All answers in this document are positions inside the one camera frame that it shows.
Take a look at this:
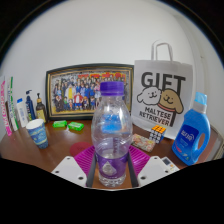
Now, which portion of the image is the blue detergent bottle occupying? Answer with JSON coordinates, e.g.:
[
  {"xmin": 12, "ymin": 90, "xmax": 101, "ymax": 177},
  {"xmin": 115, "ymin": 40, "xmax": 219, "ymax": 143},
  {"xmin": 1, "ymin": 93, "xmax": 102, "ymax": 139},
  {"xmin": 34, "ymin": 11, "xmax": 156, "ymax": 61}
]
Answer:
[{"xmin": 171, "ymin": 91, "xmax": 212, "ymax": 166}]

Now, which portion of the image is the white paper gift bag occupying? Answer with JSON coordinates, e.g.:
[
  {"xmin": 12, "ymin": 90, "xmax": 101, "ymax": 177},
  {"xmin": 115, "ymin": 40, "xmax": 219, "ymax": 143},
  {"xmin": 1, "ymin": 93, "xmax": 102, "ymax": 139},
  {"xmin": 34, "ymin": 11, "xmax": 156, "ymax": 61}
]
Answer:
[{"xmin": 131, "ymin": 40, "xmax": 194, "ymax": 140}]

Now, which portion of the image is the green packet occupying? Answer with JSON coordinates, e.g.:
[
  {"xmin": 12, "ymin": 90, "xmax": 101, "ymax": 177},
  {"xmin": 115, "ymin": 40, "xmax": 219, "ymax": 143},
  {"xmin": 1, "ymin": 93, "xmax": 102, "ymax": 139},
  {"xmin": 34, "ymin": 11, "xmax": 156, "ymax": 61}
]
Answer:
[
  {"xmin": 67, "ymin": 121, "xmax": 85, "ymax": 132},
  {"xmin": 52, "ymin": 119, "xmax": 68, "ymax": 129}
]

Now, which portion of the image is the amber pump bottle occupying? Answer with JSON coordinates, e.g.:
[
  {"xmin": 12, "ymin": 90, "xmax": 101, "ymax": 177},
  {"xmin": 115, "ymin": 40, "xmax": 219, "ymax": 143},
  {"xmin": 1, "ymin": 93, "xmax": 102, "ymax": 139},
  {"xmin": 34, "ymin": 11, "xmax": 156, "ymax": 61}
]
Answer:
[{"xmin": 35, "ymin": 92, "xmax": 48, "ymax": 124}]

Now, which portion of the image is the white remote control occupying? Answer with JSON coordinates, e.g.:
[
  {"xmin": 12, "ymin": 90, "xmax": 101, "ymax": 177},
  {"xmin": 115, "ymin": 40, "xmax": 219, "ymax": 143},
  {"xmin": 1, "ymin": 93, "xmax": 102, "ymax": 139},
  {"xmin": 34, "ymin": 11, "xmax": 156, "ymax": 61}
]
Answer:
[{"xmin": 161, "ymin": 156, "xmax": 181, "ymax": 173}]

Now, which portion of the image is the blue patterned white mug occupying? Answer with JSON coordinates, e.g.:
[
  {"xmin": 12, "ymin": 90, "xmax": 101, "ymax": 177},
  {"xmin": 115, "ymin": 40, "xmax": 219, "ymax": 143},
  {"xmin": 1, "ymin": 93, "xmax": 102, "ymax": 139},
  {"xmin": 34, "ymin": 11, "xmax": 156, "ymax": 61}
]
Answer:
[{"xmin": 25, "ymin": 118, "xmax": 49, "ymax": 149}]

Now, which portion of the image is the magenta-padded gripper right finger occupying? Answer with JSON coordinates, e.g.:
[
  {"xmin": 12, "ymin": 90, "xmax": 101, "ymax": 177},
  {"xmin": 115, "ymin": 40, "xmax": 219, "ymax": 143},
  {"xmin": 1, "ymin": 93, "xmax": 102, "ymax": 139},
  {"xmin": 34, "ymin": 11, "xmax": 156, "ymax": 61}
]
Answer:
[{"xmin": 127, "ymin": 145, "xmax": 175, "ymax": 188}]

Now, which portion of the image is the colourful puzzle cube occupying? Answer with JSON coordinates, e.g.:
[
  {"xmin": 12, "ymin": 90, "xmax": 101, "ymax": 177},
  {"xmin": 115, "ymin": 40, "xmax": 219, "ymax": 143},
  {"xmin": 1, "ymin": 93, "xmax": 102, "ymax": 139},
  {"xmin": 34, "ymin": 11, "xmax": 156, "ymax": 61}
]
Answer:
[{"xmin": 148, "ymin": 124, "xmax": 167, "ymax": 144}]

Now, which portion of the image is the pink tall tube box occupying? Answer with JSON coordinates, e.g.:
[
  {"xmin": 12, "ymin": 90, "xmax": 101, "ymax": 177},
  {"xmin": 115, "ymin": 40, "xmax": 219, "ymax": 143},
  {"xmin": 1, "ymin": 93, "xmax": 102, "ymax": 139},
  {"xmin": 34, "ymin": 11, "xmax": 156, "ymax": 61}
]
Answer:
[{"xmin": 0, "ymin": 78, "xmax": 14, "ymax": 137}]

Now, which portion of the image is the dark blue pump bottle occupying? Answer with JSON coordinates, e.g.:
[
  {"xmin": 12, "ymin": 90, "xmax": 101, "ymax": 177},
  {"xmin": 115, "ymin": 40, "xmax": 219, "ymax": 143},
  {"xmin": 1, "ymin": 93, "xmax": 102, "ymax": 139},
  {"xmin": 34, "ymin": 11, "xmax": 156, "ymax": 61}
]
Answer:
[{"xmin": 24, "ymin": 89, "xmax": 37, "ymax": 122}]

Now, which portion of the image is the clear purple-capped water bottle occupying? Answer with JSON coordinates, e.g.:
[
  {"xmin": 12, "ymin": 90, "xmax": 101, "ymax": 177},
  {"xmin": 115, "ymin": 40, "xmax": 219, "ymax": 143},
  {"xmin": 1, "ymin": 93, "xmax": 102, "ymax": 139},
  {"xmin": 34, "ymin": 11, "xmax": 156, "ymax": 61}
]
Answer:
[{"xmin": 90, "ymin": 81, "xmax": 133, "ymax": 188}]

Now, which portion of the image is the white blue-capped bottle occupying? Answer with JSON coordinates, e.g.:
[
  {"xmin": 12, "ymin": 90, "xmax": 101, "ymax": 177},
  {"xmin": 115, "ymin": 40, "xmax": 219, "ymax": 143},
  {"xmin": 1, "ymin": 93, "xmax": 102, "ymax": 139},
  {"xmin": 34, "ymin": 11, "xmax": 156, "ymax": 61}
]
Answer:
[{"xmin": 15, "ymin": 97, "xmax": 30, "ymax": 129}]

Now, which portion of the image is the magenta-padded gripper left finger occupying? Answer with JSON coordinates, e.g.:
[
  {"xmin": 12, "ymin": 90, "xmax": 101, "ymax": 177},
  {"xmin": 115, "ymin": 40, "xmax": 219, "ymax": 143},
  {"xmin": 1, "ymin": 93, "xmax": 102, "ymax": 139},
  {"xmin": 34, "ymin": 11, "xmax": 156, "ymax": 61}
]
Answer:
[{"xmin": 51, "ymin": 145, "xmax": 98, "ymax": 188}]

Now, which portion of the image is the framed group picture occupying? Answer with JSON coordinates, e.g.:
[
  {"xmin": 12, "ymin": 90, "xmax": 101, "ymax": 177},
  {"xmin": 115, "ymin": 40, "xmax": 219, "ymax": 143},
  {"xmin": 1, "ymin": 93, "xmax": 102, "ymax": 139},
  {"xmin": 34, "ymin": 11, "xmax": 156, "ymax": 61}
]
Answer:
[{"xmin": 45, "ymin": 63, "xmax": 135, "ymax": 121}]

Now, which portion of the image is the flat round red coaster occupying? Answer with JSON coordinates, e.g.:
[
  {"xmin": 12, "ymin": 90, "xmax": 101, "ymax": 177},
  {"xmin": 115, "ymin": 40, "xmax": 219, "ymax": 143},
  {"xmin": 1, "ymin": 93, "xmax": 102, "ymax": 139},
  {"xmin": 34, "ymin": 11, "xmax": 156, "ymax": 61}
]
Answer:
[{"xmin": 69, "ymin": 141, "xmax": 94, "ymax": 158}]

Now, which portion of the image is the patterned small pouch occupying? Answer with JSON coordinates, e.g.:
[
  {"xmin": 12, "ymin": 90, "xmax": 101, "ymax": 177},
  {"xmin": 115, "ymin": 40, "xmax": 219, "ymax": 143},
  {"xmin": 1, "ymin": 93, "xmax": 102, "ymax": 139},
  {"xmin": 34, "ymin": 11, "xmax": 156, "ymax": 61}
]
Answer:
[{"xmin": 130, "ymin": 133, "xmax": 156, "ymax": 153}]

